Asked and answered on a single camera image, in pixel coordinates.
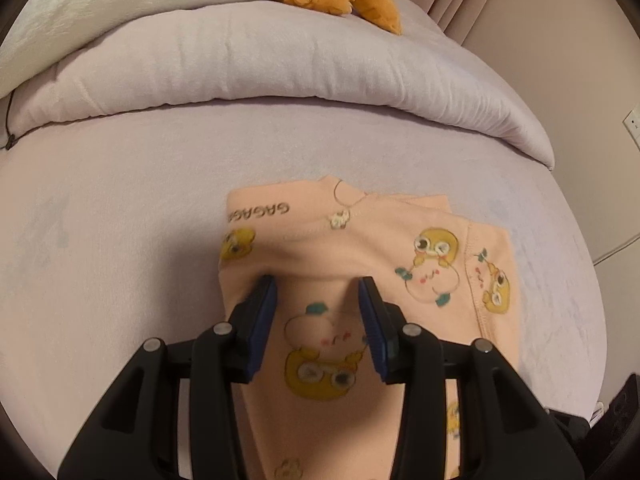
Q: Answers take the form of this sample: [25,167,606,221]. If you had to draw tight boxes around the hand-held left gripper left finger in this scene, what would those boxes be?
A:
[57,276,277,480]

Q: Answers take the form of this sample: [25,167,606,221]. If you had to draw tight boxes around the lilac duvet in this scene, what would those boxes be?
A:
[0,0,556,171]

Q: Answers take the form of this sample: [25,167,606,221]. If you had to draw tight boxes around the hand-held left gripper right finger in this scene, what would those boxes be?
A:
[359,276,584,480]

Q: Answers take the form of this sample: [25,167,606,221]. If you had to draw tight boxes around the orange printed long-sleeve shirt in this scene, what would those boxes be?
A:
[219,176,523,480]

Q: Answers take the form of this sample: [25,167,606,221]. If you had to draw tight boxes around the white wall socket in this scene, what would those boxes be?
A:
[622,110,640,148]

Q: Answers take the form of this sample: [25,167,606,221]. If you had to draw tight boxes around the black duvet cord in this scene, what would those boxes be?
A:
[2,91,18,151]

